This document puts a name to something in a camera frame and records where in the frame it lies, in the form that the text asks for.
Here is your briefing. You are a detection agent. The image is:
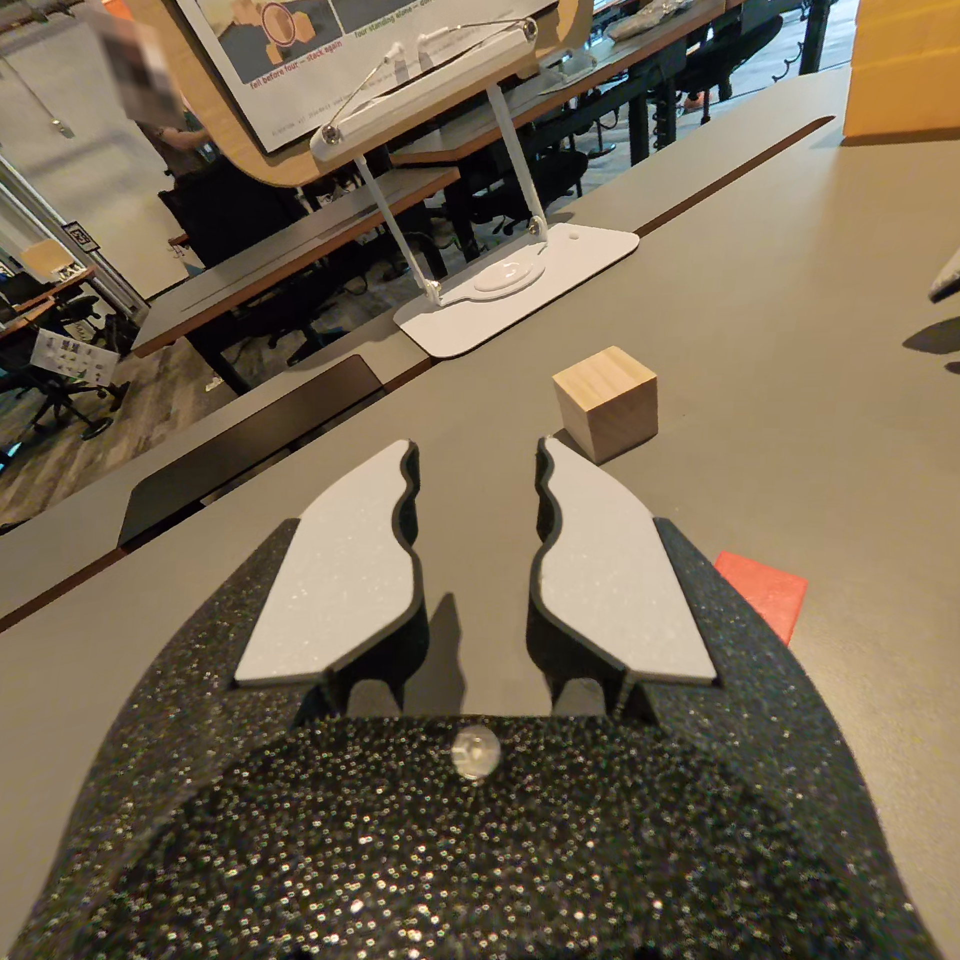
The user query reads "black cable tray cover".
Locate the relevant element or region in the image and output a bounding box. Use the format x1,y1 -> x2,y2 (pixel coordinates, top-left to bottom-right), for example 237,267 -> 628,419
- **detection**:
117,354 -> 386,549

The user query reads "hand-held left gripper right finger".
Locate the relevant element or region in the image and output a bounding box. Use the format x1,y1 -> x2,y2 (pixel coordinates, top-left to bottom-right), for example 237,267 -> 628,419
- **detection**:
526,436 -> 719,699

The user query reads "small light wooden cube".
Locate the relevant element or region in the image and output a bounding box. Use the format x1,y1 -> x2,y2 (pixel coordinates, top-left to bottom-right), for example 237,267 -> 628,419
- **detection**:
552,345 -> 660,465

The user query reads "aluminium frame post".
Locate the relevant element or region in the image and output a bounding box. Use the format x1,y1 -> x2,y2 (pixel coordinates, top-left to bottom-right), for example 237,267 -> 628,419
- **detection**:
0,156 -> 153,320

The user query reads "black office chair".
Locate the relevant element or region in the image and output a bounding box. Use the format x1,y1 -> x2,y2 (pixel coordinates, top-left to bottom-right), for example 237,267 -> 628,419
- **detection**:
441,148 -> 595,261
677,13 -> 786,115
157,153 -> 320,273
0,292 -> 135,445

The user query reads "printed instruction sheet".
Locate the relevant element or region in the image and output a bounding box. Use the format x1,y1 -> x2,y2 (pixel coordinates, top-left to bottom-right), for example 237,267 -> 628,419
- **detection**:
174,0 -> 573,156

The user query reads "curved wooden board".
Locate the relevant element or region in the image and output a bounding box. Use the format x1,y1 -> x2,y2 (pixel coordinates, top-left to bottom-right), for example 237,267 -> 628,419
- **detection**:
120,0 -> 595,189

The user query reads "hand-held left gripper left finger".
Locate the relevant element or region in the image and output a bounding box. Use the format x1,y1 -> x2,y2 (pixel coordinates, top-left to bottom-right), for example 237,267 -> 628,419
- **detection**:
234,438 -> 430,706

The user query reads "red wooden cube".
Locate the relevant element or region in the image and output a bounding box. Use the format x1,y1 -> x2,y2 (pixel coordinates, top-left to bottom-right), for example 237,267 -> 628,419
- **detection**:
714,551 -> 810,647

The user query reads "grey desk with wooden edge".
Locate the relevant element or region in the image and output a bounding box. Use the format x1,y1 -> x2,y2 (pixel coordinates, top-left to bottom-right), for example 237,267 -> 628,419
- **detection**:
168,165 -> 462,260
131,225 -> 435,399
390,30 -> 693,171

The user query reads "white folding stand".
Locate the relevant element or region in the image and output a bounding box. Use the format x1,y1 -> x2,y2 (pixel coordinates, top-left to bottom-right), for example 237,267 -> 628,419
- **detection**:
309,15 -> 641,360

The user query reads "yellow box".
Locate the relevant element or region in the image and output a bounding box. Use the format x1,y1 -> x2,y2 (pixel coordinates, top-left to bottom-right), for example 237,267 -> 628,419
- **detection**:
843,0 -> 960,144

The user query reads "white sheet with pictures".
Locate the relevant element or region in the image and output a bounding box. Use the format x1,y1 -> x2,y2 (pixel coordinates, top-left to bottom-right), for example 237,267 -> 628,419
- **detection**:
30,327 -> 122,389

